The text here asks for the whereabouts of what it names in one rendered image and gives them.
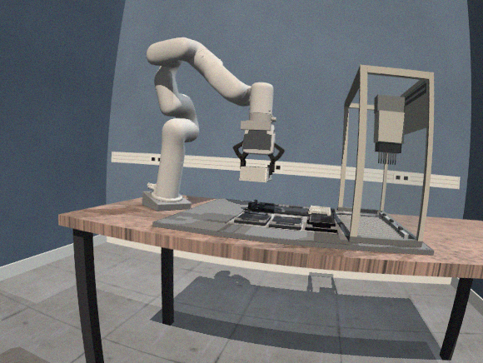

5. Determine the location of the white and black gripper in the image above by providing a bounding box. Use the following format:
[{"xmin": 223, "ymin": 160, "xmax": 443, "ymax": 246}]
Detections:
[{"xmin": 233, "ymin": 125, "xmax": 285, "ymax": 175}]

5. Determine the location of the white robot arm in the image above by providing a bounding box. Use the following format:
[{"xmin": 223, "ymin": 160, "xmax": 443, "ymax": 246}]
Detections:
[{"xmin": 147, "ymin": 37, "xmax": 276, "ymax": 202}]

